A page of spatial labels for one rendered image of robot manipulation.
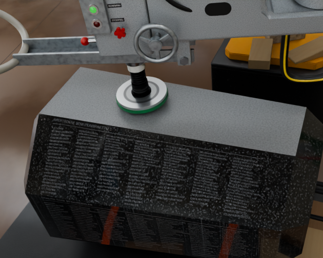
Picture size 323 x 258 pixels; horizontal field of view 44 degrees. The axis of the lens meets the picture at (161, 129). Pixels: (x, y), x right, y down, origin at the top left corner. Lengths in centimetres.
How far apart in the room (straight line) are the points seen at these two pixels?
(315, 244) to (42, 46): 150
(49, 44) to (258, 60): 95
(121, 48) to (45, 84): 221
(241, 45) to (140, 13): 93
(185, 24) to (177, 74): 198
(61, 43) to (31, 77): 208
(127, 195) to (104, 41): 60
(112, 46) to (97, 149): 45
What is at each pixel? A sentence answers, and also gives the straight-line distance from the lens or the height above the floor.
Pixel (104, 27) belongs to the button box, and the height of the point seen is 130.
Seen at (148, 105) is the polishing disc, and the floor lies 93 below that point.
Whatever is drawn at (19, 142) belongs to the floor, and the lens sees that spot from 310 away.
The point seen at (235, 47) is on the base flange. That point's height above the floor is 78.
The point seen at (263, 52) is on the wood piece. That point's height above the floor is 83.
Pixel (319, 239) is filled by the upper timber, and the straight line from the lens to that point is 207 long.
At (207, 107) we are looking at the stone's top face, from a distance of 163.
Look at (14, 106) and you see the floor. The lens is 347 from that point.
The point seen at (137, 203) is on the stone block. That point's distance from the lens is 159.
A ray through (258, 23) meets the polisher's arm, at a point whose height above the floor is 127.
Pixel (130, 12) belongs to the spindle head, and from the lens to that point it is 135.
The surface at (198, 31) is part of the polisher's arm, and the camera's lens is 137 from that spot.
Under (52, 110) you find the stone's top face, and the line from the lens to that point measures 179.
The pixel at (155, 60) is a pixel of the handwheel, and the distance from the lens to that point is 137.
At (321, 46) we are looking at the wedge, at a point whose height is 82.
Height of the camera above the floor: 193
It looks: 43 degrees down
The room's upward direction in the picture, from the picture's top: 10 degrees counter-clockwise
